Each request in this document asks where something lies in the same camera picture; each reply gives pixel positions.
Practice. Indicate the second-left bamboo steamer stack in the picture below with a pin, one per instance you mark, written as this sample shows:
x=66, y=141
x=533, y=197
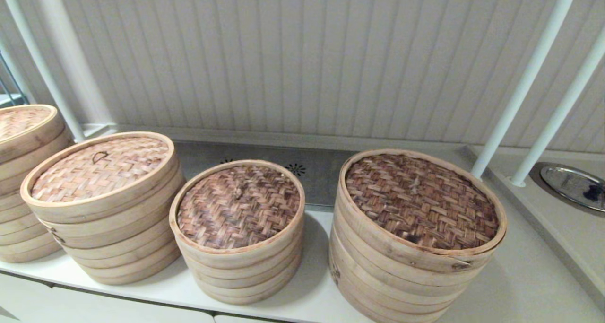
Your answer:
x=118, y=252

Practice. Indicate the thin white metal pole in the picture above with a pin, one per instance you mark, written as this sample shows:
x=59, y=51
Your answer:
x=557, y=117
x=42, y=67
x=524, y=82

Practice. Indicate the round stainless steel pot lid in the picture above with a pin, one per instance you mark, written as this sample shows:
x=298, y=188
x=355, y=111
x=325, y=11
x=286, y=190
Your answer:
x=567, y=183

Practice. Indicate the small woven bamboo steamer lid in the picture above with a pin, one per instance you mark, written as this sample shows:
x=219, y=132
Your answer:
x=236, y=209

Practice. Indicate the large right bamboo steamer stack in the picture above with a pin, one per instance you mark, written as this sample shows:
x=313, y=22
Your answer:
x=420, y=202

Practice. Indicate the thick white post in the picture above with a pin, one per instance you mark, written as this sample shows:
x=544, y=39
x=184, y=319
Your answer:
x=71, y=53

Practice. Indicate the white cabinet front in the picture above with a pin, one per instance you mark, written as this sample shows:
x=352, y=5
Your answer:
x=94, y=309

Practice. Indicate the large bamboo steamer stack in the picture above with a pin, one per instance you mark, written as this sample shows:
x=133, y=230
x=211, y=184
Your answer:
x=420, y=202
x=387, y=294

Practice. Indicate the square metal lid with knob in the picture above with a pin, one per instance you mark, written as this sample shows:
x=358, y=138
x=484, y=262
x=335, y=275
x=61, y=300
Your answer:
x=326, y=176

